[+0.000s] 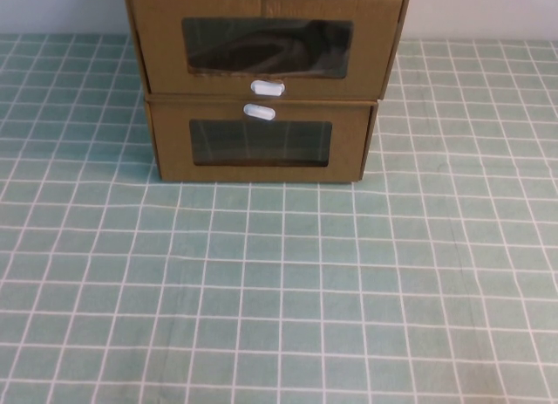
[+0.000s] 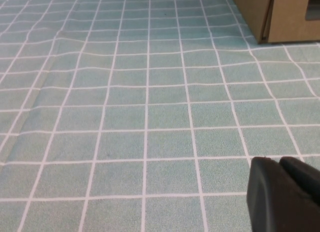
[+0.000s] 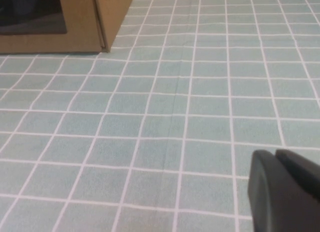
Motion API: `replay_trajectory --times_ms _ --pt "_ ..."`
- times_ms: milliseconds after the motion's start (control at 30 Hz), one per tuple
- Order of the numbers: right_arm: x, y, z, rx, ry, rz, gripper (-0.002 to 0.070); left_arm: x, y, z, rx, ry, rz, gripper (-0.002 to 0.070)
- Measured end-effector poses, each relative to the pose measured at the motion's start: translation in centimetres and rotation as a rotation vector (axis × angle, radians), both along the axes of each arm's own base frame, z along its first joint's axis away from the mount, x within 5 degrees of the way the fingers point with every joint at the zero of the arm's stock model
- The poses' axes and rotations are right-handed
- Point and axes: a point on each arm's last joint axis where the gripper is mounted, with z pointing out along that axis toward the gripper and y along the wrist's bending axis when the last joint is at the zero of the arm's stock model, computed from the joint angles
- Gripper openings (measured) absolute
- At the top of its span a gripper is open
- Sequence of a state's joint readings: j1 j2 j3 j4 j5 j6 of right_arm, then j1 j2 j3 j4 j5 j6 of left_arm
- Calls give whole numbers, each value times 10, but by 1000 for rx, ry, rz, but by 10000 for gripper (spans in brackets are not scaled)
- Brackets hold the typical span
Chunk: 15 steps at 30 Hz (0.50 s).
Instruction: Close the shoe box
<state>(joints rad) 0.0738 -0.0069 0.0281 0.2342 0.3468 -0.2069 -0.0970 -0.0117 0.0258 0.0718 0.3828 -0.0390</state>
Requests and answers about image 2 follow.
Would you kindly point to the brown cardboard box shell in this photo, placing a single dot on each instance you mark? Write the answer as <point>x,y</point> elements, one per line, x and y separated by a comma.
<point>250,11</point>

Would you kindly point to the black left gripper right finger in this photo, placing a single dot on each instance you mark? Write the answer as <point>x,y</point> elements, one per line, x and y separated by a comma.
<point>306,182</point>

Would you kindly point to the green checked tablecloth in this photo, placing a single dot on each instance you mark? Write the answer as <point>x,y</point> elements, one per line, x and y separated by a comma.
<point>125,116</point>

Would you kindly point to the cardboard drawer with window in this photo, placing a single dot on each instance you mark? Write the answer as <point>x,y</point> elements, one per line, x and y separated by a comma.
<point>287,16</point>

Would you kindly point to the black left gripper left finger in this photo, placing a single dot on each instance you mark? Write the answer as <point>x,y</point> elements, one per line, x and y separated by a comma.
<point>272,204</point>

